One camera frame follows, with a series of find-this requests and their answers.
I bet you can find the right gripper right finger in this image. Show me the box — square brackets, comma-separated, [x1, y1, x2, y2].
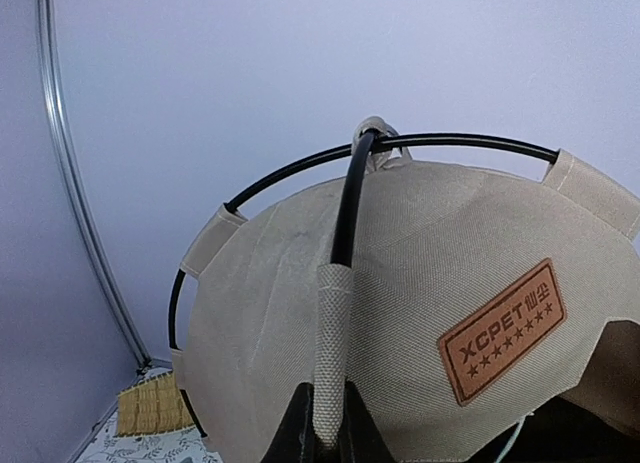
[338, 381, 395, 463]

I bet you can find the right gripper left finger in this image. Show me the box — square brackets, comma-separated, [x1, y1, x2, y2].
[261, 382, 317, 463]

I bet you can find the beige fabric pet tent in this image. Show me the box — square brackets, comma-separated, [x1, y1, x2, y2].
[171, 117, 639, 462]

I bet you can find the black tent pole one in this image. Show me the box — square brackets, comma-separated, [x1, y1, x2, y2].
[330, 130, 377, 268]

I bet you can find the woven scratcher tray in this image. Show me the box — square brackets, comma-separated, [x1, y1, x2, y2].
[116, 372, 195, 437]

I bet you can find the left aluminium frame post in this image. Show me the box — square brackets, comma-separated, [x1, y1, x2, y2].
[36, 0, 152, 369]

